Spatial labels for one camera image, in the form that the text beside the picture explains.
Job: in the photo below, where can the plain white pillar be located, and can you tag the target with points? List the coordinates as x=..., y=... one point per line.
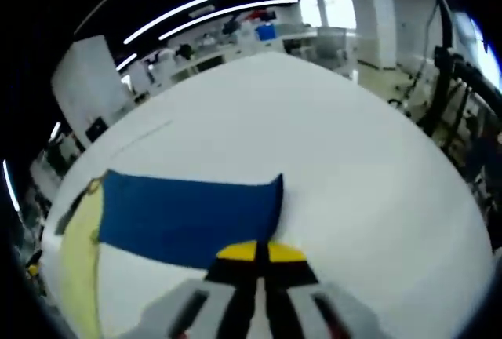
x=370, y=17

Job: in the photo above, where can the yellow-green and blue garment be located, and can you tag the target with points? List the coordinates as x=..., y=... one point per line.
x=184, y=217

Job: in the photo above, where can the black screen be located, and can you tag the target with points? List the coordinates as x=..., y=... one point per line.
x=95, y=129

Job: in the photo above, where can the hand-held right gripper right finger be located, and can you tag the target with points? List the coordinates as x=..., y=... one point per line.
x=306, y=303

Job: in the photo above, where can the blue crate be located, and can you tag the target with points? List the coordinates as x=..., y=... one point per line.
x=265, y=33

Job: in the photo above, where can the white cabinet row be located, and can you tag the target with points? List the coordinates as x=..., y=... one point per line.
x=219, y=56

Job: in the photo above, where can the black equipment stand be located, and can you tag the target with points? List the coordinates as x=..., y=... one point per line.
x=443, y=80

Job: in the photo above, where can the white pillar with black screen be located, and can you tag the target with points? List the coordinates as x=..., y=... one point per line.
x=86, y=80

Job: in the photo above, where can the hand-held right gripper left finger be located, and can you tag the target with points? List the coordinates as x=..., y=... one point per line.
x=219, y=296

